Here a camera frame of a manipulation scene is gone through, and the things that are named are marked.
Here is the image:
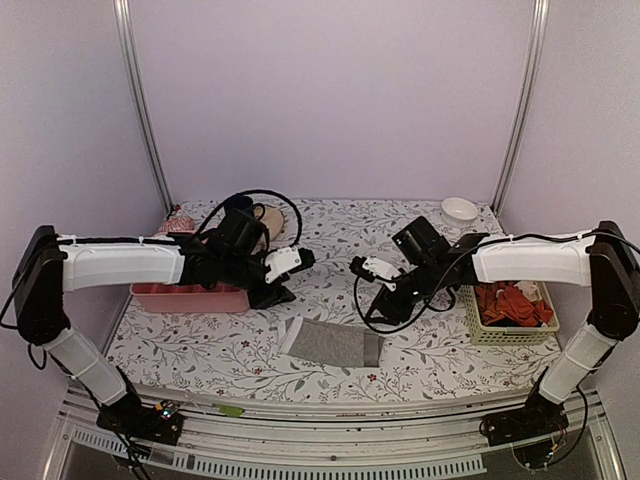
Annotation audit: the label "right aluminium frame post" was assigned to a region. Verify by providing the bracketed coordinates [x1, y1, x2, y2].
[491, 0, 550, 217]

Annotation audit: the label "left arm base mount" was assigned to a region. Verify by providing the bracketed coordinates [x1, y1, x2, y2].
[96, 394, 185, 446]

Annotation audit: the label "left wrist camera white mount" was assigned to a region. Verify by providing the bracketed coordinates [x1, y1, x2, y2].
[264, 247, 315, 284]

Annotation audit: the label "aluminium frame post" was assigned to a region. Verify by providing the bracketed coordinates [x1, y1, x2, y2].
[113, 0, 174, 213]
[491, 0, 550, 217]

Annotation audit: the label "left aluminium frame post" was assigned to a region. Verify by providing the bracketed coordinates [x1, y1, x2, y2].
[113, 0, 174, 213]

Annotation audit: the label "red white striped cloth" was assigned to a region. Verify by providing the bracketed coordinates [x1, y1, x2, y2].
[156, 215, 196, 235]

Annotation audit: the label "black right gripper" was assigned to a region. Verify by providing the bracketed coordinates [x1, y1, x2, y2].
[365, 259, 442, 326]

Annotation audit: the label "beige plush toy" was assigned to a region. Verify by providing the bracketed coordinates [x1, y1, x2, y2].
[254, 204, 285, 240]

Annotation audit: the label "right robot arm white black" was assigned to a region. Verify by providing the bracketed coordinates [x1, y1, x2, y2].
[350, 217, 639, 436]

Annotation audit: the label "pale green plastic basket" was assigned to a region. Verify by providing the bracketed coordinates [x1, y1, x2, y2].
[459, 282, 560, 346]

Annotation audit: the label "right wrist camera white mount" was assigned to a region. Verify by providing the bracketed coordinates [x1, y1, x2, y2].
[349, 256, 401, 291]

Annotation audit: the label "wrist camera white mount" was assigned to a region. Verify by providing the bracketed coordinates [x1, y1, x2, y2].
[349, 256, 401, 291]
[264, 247, 315, 284]

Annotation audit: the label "orange clothes in basket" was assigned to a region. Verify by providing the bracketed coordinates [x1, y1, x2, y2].
[474, 281, 554, 328]

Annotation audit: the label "grey boxer underwear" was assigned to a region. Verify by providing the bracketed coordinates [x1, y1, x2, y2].
[276, 316, 384, 368]

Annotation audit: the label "green tape scrap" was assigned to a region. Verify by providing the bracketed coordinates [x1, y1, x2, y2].
[214, 404, 244, 418]

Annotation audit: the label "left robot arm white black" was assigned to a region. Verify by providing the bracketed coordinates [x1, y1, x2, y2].
[6, 209, 314, 434]

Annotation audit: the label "dark blue mug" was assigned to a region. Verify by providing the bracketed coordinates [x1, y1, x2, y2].
[223, 194, 266, 220]

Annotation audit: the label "pink divided organizer box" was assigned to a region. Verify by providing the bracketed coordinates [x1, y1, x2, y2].
[130, 283, 250, 314]

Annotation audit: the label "white bowl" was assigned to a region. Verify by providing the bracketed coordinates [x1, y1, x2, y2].
[440, 197, 479, 228]

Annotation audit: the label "floral tablecloth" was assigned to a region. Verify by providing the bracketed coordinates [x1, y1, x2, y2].
[107, 199, 560, 404]

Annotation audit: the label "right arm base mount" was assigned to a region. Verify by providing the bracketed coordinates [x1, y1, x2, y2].
[479, 397, 569, 446]

